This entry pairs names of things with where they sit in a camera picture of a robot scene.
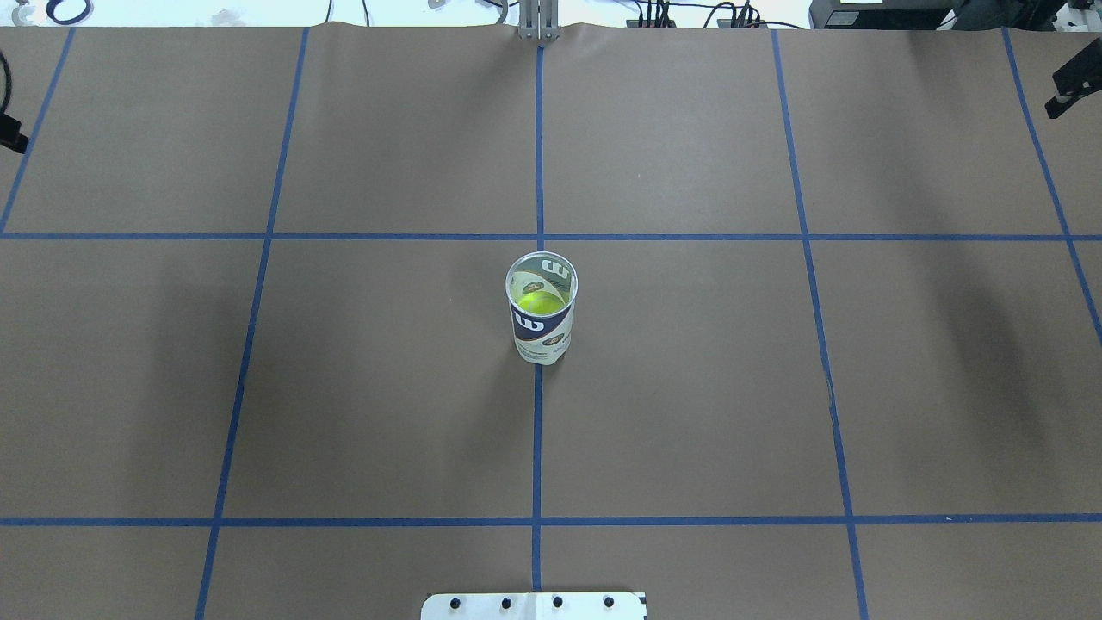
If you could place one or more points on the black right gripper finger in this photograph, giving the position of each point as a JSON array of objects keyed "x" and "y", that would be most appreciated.
[{"x": 1078, "y": 78}]

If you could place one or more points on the black box on table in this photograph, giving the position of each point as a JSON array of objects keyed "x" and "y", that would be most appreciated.
[{"x": 878, "y": 15}]

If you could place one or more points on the yellow Wilson tennis ball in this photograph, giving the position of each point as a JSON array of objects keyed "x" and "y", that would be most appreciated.
[{"x": 540, "y": 302}]

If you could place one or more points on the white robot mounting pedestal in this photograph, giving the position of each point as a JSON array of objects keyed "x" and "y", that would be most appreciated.
[{"x": 536, "y": 605}]

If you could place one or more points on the aluminium frame post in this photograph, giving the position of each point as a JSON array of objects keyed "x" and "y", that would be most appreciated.
[{"x": 539, "y": 20}]

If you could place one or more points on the clear tennis ball can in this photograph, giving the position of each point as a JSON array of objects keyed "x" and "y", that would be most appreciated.
[{"x": 542, "y": 339}]

